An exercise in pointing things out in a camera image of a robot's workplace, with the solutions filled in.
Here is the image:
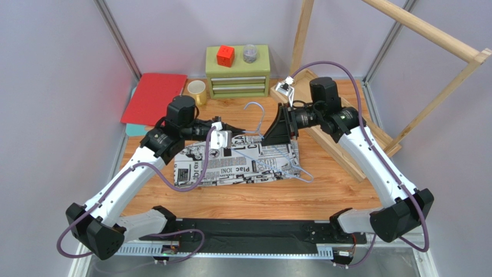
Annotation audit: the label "blue wire hanger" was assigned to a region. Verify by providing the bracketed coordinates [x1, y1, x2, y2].
[229, 101, 314, 183]

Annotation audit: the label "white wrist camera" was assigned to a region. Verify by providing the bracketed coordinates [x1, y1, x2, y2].
[210, 130, 232, 149]
[274, 76, 295, 106]

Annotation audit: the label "green drawer cabinet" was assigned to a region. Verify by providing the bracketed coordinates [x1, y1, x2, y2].
[205, 44, 270, 99]

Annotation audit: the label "red board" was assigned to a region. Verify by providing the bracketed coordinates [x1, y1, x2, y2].
[120, 73, 187, 125]

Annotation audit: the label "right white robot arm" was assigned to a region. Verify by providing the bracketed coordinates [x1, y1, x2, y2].
[262, 77, 434, 242]

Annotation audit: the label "teal cutting board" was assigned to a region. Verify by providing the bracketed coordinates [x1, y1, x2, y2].
[121, 87, 156, 137]

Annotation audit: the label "red cube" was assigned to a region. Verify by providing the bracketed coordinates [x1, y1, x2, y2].
[216, 45, 235, 68]

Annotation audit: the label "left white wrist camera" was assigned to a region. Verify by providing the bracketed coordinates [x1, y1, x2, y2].
[210, 130, 232, 149]

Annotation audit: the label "yellow mug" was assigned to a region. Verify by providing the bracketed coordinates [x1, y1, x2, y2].
[187, 80, 207, 106]

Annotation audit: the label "clear glass jar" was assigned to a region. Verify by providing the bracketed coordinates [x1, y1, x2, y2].
[243, 44, 258, 63]

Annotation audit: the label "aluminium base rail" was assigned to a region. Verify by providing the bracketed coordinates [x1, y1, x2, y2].
[73, 219, 437, 276]

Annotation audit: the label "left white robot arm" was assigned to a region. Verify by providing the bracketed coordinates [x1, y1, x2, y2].
[57, 95, 245, 260]

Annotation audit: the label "newspaper print trousers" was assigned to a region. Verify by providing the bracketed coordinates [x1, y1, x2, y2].
[173, 134, 302, 189]

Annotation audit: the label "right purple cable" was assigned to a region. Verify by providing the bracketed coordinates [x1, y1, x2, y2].
[288, 61, 430, 268]

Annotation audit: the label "wooden clothes rack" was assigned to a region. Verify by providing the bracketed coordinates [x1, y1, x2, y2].
[270, 0, 492, 182]

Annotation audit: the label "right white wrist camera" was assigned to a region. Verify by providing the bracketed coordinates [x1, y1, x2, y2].
[274, 76, 295, 106]

